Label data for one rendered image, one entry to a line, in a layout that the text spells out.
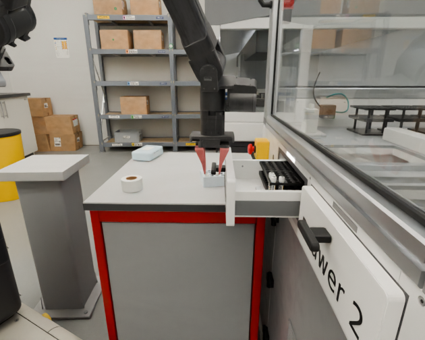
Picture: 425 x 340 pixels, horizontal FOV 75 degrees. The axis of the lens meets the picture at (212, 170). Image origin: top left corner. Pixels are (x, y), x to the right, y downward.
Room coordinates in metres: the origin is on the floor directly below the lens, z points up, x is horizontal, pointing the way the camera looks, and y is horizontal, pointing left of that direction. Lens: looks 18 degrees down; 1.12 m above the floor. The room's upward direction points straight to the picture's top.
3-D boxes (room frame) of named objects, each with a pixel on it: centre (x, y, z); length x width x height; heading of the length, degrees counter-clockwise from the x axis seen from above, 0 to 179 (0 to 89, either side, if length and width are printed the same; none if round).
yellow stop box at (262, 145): (1.00, -0.18, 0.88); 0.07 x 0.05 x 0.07; 178
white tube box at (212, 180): (0.96, -0.02, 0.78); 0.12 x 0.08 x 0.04; 100
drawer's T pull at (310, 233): (0.36, -0.15, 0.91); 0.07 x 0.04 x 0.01; 178
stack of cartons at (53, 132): (4.58, 2.66, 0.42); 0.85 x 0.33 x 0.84; 92
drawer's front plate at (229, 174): (0.68, -0.04, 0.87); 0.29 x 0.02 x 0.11; 178
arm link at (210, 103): (0.65, -0.01, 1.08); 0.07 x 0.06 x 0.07; 82
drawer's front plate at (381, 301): (0.36, -0.18, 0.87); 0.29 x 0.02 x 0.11; 178
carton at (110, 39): (4.60, 1.44, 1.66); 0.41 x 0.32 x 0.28; 92
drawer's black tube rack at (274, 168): (0.67, -0.24, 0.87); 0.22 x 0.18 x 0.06; 88
